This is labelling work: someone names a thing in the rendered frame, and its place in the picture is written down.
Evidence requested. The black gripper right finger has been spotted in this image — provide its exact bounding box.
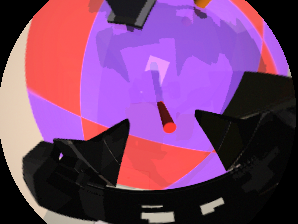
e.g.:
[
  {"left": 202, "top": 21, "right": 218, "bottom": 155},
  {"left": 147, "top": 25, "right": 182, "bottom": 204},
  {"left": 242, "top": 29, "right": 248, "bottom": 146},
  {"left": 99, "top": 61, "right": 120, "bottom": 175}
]
[{"left": 196, "top": 108, "right": 274, "bottom": 172}]

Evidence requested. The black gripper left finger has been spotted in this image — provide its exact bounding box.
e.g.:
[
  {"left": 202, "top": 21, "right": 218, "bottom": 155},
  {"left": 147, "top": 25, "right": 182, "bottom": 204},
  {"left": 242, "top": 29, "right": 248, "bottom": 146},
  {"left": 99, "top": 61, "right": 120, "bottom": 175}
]
[{"left": 53, "top": 119, "right": 130, "bottom": 188}]

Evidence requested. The red peg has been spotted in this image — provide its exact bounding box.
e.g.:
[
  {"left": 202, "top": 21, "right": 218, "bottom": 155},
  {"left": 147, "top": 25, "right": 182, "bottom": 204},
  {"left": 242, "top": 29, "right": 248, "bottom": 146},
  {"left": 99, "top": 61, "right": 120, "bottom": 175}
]
[{"left": 158, "top": 101, "right": 176, "bottom": 133}]

